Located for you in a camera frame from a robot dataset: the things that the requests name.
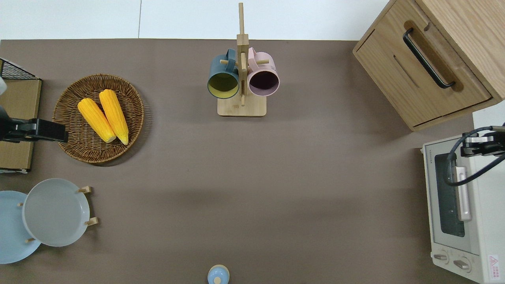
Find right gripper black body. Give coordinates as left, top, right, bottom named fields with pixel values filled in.
left=460, top=132, right=505, bottom=157

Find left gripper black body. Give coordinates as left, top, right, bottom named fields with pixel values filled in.
left=14, top=118, right=69, bottom=143

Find round wicker basket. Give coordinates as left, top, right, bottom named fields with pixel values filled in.
left=52, top=73, right=145, bottom=164

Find yellow corn cob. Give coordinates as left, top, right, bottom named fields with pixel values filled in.
left=99, top=89, right=129, bottom=146
left=77, top=97, right=117, bottom=144

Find cream toaster oven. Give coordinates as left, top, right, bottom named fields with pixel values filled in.
left=421, top=134, right=505, bottom=284

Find grey plate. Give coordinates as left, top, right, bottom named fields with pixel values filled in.
left=22, top=178, right=91, bottom=248

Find wooden plate rack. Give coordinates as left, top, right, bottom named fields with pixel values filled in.
left=17, top=185, right=99, bottom=243

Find light blue plate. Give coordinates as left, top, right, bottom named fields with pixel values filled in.
left=0, top=190, right=42, bottom=265

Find light wooden cabinet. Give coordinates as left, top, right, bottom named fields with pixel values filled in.
left=352, top=0, right=505, bottom=132

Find dark blue mug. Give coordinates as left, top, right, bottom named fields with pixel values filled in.
left=207, top=48, right=240, bottom=99

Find wooden mug tree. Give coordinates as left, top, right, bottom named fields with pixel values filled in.
left=217, top=3, right=270, bottom=118

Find blue dome bell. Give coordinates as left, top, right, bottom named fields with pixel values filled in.
left=207, top=264, right=230, bottom=284

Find pink mug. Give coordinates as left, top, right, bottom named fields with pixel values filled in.
left=247, top=47, right=280, bottom=97

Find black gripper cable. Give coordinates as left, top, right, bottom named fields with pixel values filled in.
left=443, top=125, right=505, bottom=187

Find silver oven door handle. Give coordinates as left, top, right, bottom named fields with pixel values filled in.
left=454, top=166, right=473, bottom=222

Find black drawer handle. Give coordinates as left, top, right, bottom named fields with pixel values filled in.
left=402, top=28, right=456, bottom=89

